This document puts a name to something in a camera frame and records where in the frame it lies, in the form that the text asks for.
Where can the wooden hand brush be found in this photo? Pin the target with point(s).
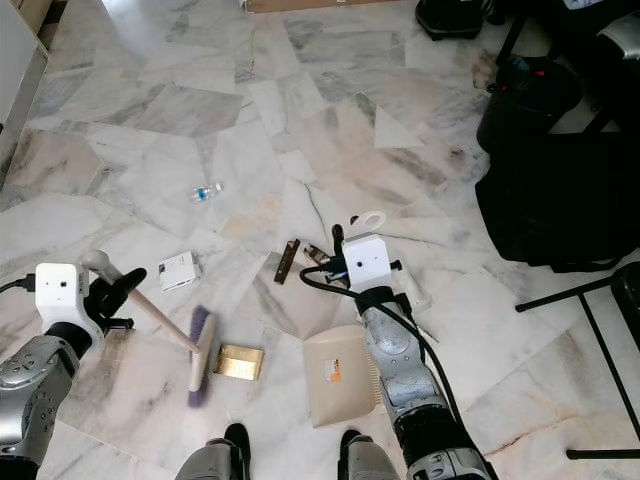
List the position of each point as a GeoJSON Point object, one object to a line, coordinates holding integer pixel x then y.
{"type": "Point", "coordinates": [202, 360]}

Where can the small gold box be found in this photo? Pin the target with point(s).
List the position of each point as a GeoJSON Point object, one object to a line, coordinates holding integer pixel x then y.
{"type": "Point", "coordinates": [238, 362]}

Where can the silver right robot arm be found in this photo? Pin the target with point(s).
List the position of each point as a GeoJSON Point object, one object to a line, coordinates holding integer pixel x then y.
{"type": "Point", "coordinates": [400, 370]}

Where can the long brown snack wrapper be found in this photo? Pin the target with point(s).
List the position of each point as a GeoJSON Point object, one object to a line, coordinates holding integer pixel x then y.
{"type": "Point", "coordinates": [315, 256]}

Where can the short brown snack wrapper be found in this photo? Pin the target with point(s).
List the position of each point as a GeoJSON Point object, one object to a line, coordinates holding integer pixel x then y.
{"type": "Point", "coordinates": [287, 262]}

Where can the small white box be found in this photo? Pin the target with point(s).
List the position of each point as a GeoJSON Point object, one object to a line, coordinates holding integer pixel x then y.
{"type": "Point", "coordinates": [180, 271]}

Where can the small clear water bottle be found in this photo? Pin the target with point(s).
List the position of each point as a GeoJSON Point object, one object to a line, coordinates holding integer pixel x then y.
{"type": "Point", "coordinates": [205, 192]}

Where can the grey left robot leg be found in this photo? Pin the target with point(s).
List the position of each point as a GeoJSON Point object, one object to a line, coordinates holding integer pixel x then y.
{"type": "Point", "coordinates": [215, 460]}

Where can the grey robot leg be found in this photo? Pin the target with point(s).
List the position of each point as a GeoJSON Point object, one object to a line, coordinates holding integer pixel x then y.
{"type": "Point", "coordinates": [215, 460]}
{"type": "Point", "coordinates": [370, 462]}

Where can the grey right robot leg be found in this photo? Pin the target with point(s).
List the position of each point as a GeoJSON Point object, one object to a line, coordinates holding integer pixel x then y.
{"type": "Point", "coordinates": [370, 462]}

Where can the large black bag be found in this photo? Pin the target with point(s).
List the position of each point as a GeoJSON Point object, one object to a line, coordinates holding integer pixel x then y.
{"type": "Point", "coordinates": [560, 210]}

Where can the black round bin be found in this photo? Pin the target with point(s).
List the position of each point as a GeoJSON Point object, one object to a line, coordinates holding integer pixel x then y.
{"type": "Point", "coordinates": [530, 100]}

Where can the brown cardboard box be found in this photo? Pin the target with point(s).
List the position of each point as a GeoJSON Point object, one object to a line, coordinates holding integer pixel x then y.
{"type": "Point", "coordinates": [300, 4]}

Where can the black metal stand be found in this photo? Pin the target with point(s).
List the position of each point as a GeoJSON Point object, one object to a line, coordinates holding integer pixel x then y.
{"type": "Point", "coordinates": [575, 290]}

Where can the black round appliance base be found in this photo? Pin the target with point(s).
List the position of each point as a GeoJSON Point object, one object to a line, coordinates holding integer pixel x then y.
{"type": "Point", "coordinates": [455, 18]}

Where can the white cabinet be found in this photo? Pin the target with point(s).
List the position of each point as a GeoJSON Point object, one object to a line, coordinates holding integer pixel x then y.
{"type": "Point", "coordinates": [15, 70]}

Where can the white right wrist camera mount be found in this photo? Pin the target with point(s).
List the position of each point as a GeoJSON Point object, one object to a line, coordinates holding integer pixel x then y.
{"type": "Point", "coordinates": [367, 262]}

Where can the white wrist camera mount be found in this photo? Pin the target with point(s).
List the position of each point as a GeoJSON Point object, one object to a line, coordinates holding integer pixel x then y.
{"type": "Point", "coordinates": [367, 262]}
{"type": "Point", "coordinates": [57, 290]}

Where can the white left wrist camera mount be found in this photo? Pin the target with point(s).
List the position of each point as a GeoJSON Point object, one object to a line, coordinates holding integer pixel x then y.
{"type": "Point", "coordinates": [57, 290]}

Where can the black metal frame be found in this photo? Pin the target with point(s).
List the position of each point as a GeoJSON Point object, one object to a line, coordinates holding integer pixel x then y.
{"type": "Point", "coordinates": [560, 40]}

